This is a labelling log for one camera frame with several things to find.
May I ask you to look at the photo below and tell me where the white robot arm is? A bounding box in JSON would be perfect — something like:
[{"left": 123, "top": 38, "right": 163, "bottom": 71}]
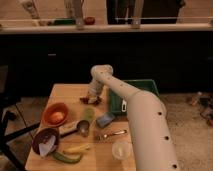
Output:
[{"left": 88, "top": 65, "right": 180, "bottom": 171}]

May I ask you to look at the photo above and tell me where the light green cup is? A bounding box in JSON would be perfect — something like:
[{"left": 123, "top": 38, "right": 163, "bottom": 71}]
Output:
[{"left": 83, "top": 107, "right": 95, "bottom": 122}]

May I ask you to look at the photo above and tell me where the metal measuring cup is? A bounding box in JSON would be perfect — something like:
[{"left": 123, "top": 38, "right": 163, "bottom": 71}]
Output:
[{"left": 59, "top": 120, "right": 90, "bottom": 137}]

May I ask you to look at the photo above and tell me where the clear plastic cup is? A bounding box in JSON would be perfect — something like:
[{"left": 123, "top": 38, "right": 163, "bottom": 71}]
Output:
[{"left": 112, "top": 141, "right": 130, "bottom": 160}]

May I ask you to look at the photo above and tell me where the green tray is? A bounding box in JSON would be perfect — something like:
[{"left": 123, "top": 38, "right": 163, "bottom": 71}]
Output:
[{"left": 108, "top": 79, "right": 159, "bottom": 116}]

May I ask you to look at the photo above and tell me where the white brush in tray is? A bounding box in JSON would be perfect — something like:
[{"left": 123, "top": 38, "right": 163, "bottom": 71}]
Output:
[{"left": 121, "top": 100, "right": 127, "bottom": 112}]

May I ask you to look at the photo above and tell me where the blue sponge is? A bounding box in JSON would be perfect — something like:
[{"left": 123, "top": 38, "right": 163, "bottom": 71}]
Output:
[{"left": 96, "top": 113, "right": 115, "bottom": 128}]

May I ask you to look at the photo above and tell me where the orange bowl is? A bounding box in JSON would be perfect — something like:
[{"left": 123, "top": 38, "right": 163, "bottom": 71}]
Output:
[{"left": 42, "top": 103, "right": 69, "bottom": 127}]

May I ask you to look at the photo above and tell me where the orange fruit in bowl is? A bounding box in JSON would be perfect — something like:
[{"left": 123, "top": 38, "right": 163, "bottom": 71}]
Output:
[{"left": 50, "top": 112, "right": 64, "bottom": 123}]

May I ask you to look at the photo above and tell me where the yellow banana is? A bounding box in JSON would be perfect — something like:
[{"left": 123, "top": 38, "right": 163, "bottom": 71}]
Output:
[{"left": 63, "top": 144, "right": 90, "bottom": 154}]

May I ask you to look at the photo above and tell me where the red object on shelf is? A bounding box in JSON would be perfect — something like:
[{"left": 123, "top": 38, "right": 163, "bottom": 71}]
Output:
[{"left": 84, "top": 17, "right": 95, "bottom": 25}]

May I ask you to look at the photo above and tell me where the dark brown bowl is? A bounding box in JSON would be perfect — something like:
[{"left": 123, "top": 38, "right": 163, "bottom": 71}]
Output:
[{"left": 32, "top": 128, "right": 59, "bottom": 157}]

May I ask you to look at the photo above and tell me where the green object on shelf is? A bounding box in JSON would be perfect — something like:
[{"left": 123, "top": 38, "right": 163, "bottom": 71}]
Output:
[{"left": 53, "top": 19, "right": 76, "bottom": 25}]

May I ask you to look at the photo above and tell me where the green pepper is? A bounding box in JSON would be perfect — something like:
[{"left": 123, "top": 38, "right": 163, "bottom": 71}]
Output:
[{"left": 52, "top": 152, "right": 83, "bottom": 164}]

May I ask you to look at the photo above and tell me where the white paper piece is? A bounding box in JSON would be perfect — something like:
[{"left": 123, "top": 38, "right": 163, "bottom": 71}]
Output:
[{"left": 39, "top": 135, "right": 56, "bottom": 157}]

